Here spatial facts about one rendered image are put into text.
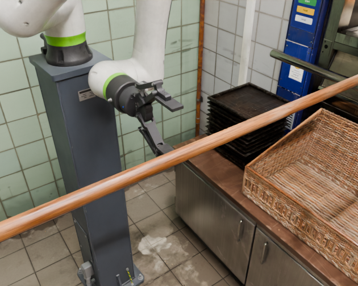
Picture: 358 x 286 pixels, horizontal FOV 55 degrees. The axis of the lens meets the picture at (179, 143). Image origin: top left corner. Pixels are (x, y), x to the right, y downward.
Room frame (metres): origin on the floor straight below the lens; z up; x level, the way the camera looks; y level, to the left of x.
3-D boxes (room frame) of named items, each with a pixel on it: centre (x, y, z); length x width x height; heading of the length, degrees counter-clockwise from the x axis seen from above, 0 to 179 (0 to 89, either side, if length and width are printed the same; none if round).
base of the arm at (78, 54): (1.13, 0.39, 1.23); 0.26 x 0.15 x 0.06; 39
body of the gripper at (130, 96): (0.77, 0.10, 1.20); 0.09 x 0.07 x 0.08; 35
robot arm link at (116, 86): (0.83, 0.14, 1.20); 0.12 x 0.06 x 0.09; 125
